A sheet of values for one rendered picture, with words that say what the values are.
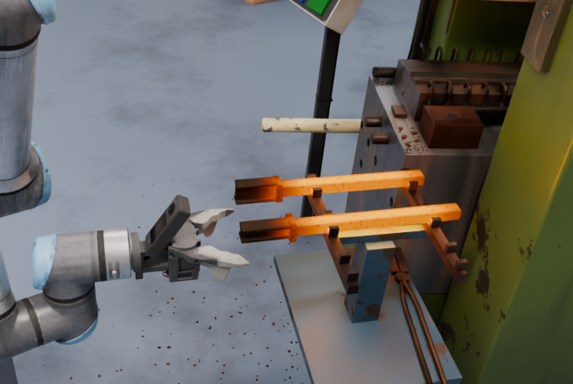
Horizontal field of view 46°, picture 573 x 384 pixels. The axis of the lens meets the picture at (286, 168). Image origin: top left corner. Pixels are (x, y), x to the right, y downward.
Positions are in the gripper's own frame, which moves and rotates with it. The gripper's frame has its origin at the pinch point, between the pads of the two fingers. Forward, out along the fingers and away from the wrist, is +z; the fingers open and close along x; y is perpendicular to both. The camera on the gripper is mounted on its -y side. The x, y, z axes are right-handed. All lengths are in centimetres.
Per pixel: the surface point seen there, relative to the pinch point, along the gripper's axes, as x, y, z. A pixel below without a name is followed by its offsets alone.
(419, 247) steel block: -20, 28, 50
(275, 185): -11.1, -1.6, 8.9
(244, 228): 0.3, -1.2, 0.2
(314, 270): -14.0, 26.3, 21.1
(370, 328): 4.7, 26.4, 28.1
